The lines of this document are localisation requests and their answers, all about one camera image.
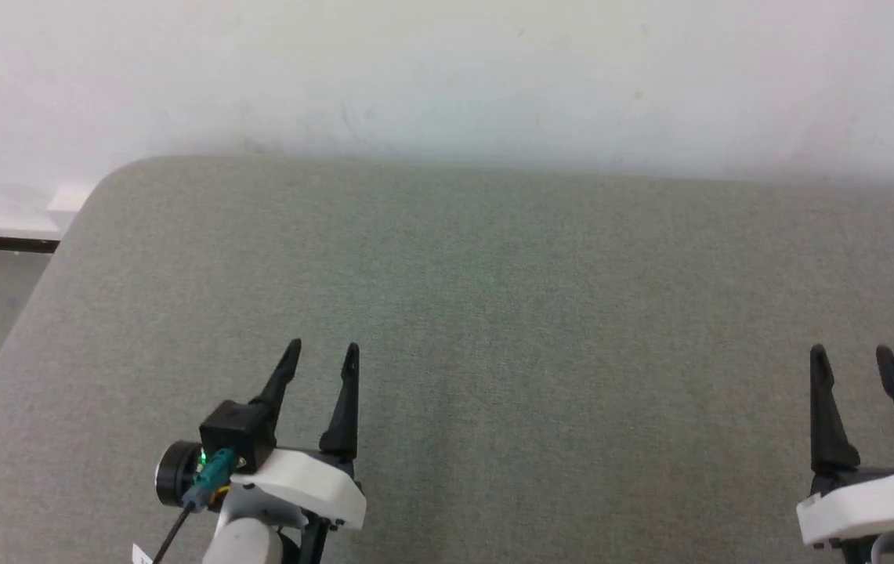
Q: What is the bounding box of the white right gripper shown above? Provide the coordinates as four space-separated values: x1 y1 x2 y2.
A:
796 344 894 549

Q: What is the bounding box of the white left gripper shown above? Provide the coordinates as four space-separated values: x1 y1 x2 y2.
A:
229 338 367 532

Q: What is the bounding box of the grey fabric sofa cushion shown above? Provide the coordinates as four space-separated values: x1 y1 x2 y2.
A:
0 154 894 564

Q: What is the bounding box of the left teal plug black cable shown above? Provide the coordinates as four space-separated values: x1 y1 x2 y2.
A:
150 448 237 564

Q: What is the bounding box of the dark wall baseboard strip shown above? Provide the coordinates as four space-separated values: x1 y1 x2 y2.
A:
0 233 61 254

